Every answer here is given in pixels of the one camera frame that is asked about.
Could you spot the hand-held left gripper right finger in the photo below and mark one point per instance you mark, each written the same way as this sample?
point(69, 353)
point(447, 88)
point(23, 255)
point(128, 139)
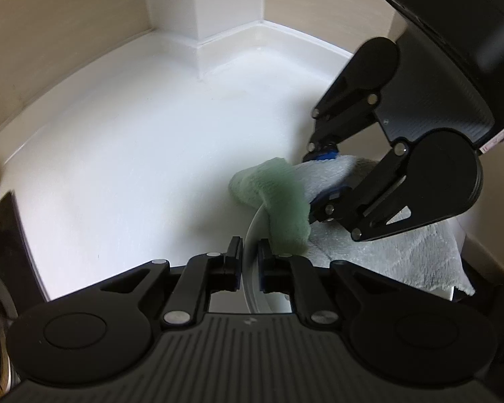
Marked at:
point(263, 262)

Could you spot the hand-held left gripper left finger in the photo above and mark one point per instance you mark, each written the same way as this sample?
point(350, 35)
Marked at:
point(235, 262)

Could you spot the black glass gas cooktop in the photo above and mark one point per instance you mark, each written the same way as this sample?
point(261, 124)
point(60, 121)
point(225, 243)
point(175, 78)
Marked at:
point(8, 243)

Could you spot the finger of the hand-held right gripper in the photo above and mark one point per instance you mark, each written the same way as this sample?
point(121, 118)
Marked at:
point(325, 154)
point(325, 199)

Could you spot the white ceramic bowl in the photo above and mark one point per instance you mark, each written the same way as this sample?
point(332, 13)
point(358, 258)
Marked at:
point(252, 268)

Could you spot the green grey microfiber cloth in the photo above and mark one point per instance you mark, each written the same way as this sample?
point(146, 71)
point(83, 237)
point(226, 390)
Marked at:
point(277, 193)

